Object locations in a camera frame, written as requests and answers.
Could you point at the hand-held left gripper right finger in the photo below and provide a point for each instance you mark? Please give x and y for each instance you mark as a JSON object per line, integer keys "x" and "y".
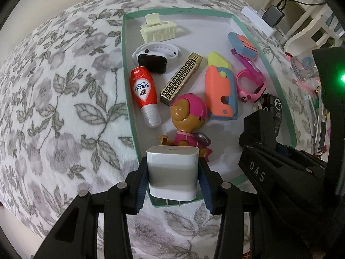
{"x": 206, "y": 191}

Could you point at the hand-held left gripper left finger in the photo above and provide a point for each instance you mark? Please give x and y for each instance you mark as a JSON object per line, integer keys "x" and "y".
{"x": 141, "y": 188}

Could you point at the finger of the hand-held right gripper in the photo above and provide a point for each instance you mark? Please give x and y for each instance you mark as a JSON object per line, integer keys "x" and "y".
{"x": 285, "y": 150}
{"x": 256, "y": 148}

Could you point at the black charger cube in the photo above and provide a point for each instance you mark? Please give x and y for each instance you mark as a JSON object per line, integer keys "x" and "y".
{"x": 258, "y": 124}

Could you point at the white charger cube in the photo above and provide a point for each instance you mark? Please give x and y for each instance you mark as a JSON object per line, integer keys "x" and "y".
{"x": 172, "y": 162}

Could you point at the black box with round logo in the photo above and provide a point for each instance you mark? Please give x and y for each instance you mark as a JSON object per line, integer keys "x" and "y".
{"x": 276, "y": 105}

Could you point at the pink watch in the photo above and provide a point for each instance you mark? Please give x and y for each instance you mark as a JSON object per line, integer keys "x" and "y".
{"x": 248, "y": 94}

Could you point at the large orange blue toy knife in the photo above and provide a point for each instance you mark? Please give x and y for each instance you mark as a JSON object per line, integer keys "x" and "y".
{"x": 218, "y": 86}

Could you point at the toy dog with pink helmet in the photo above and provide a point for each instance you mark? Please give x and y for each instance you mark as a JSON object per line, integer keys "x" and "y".
{"x": 188, "y": 108}

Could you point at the magenta tube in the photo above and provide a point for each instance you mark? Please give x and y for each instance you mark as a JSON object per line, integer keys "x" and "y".
{"x": 249, "y": 64}

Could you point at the red bottle with white cap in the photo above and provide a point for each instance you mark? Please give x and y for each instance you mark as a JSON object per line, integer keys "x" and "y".
{"x": 142, "y": 86}

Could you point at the gold patterned lighter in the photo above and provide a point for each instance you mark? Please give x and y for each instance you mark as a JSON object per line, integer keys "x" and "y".
{"x": 180, "y": 78}

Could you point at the small blue orange toy knife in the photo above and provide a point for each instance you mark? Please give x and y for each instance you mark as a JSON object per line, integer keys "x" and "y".
{"x": 242, "y": 44}

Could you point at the green-rimmed white tray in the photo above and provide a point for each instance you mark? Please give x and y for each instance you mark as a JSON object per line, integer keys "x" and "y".
{"x": 194, "y": 40}

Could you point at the white smartwatch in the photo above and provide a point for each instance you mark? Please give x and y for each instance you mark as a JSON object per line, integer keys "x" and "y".
{"x": 152, "y": 62}

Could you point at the cream hair claw clip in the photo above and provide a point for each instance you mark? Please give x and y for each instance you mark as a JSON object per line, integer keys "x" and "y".
{"x": 159, "y": 32}

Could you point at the pile of stationery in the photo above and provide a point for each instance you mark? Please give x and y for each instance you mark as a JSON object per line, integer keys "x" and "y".
{"x": 318, "y": 118}

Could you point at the clear plastic container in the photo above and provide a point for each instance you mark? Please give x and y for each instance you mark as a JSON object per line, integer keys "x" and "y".
{"x": 304, "y": 67}

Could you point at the grey power adapter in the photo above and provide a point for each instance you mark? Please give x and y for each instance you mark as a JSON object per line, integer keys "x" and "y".
{"x": 273, "y": 14}

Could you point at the white power strip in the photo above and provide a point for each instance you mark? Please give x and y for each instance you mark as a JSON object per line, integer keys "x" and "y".
{"x": 252, "y": 13}

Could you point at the white furniture frame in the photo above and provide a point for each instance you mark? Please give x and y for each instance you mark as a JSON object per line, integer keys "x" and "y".
{"x": 296, "y": 10}

